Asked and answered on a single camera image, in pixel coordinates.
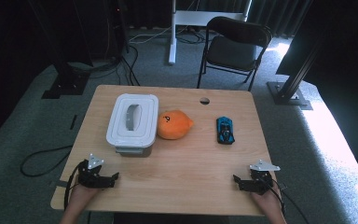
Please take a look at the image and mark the dark curtain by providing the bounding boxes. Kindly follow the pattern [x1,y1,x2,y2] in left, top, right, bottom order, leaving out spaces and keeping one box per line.
[247,0,312,39]

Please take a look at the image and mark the black floor cable loop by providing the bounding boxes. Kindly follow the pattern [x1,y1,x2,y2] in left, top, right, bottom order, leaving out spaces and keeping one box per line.
[20,145,75,178]

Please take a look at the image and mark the white floor cable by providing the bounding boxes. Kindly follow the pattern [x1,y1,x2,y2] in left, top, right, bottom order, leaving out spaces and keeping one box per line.
[128,25,172,45]

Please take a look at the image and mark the dark equipment rack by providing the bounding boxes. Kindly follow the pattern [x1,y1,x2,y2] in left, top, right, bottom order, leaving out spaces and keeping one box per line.
[74,0,129,63]

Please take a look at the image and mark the person's right hand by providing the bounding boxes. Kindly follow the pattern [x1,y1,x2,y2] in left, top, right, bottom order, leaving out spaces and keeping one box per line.
[250,185,283,216]

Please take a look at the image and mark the white storage box lid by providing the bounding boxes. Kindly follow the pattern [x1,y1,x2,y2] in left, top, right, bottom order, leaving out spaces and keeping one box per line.
[105,92,159,148]

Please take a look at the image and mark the black folding chair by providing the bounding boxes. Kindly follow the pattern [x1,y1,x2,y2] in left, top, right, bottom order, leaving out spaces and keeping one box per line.
[196,16,273,92]

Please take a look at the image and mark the hand-held gripper cable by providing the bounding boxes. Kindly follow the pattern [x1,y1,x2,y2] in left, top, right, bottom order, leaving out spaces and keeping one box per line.
[62,161,85,210]
[260,176,287,217]

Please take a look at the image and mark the blue toy car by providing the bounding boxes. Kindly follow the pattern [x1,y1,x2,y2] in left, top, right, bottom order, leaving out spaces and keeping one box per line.
[215,116,236,146]

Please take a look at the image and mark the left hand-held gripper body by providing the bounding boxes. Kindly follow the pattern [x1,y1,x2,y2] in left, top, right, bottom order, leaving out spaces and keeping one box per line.
[77,153,112,189]

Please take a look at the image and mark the right hand-held gripper cable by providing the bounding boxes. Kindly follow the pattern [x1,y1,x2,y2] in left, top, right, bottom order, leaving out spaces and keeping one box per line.
[260,176,287,217]

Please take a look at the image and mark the white desk frame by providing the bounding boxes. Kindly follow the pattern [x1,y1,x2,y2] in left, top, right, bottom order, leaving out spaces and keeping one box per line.
[168,0,253,65]

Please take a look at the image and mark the clear plastic storage box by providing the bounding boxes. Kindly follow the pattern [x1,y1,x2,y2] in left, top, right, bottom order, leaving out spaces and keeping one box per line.
[114,143,154,158]

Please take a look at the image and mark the thin black cable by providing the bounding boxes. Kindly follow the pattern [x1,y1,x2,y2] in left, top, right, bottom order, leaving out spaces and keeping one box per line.
[281,189,310,224]

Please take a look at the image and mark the person's left hand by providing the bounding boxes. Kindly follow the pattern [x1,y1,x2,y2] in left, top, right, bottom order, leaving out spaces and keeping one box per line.
[69,183,102,213]

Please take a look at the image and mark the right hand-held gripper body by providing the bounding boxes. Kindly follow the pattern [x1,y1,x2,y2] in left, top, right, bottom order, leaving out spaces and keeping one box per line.
[244,159,282,196]

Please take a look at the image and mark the black metal stand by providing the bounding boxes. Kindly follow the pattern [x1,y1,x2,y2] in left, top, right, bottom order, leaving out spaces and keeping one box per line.
[27,0,91,100]
[266,0,313,111]

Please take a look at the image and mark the left hand-held gripper cable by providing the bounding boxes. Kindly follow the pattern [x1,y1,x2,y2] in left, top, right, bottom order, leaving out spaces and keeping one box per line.
[62,161,85,210]

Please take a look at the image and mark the bundle of black floor cables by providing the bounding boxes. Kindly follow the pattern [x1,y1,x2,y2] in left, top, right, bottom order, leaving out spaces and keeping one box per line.
[68,43,142,87]

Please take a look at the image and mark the orange plush toy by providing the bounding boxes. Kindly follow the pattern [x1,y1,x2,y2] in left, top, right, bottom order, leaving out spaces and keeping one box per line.
[157,109,195,141]

